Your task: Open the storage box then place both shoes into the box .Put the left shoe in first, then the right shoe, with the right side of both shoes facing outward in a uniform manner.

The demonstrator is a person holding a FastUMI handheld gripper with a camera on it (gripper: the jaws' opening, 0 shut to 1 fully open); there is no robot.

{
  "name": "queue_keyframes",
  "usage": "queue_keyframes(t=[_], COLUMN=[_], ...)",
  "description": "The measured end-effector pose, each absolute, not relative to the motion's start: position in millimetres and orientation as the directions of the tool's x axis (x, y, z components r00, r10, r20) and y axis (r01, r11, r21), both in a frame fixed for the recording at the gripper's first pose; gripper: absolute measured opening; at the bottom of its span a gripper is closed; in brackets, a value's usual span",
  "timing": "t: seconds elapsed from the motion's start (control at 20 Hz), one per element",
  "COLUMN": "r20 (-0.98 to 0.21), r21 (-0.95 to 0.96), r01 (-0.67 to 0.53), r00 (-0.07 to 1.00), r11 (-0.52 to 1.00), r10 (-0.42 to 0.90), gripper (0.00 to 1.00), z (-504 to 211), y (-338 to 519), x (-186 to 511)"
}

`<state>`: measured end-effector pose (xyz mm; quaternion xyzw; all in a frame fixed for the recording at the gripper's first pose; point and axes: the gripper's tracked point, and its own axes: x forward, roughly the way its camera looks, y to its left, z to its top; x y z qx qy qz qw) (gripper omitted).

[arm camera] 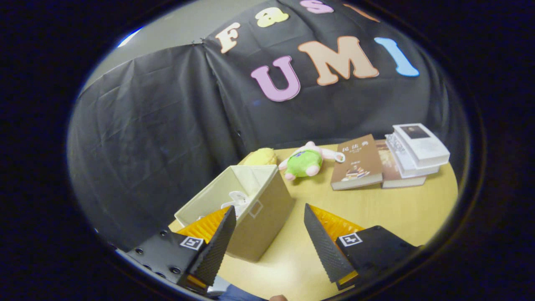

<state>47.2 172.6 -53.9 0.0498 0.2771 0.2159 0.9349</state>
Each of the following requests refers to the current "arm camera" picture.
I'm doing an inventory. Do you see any person's blue clothing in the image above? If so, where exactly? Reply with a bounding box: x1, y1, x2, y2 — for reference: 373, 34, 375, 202
208, 283, 268, 301

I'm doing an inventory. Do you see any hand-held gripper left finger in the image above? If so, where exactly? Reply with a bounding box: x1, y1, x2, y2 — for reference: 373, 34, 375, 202
127, 205, 237, 293

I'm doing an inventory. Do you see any light brown book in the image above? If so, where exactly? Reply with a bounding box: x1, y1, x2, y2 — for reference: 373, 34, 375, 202
330, 134, 384, 191

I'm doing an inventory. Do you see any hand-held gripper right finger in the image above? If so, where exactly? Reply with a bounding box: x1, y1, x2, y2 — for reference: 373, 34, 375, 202
303, 203, 418, 291

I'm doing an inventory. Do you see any yellow plush toy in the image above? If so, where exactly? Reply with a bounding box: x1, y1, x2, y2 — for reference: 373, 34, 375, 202
243, 148, 278, 166

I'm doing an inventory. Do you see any dark brown book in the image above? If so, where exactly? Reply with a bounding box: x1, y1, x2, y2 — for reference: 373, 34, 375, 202
375, 140, 427, 189

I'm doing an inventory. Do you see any white patterned book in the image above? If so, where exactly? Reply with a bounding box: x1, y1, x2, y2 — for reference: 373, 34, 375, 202
385, 133, 440, 179

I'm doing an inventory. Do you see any green and pink plush toy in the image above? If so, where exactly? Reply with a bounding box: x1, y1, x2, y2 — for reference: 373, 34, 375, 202
278, 141, 346, 181

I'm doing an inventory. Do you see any white book with dark picture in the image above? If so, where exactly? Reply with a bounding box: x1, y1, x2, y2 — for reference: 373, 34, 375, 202
392, 123, 451, 169

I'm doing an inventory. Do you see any beige fabric storage box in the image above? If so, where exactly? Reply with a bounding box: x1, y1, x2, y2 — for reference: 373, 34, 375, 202
174, 164, 296, 263

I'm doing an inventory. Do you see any ceiling light panel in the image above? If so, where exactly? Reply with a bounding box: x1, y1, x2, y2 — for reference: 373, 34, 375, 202
117, 26, 144, 48

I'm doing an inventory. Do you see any white canvas high-top shoe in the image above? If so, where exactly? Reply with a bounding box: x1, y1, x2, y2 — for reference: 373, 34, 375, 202
221, 191, 251, 219

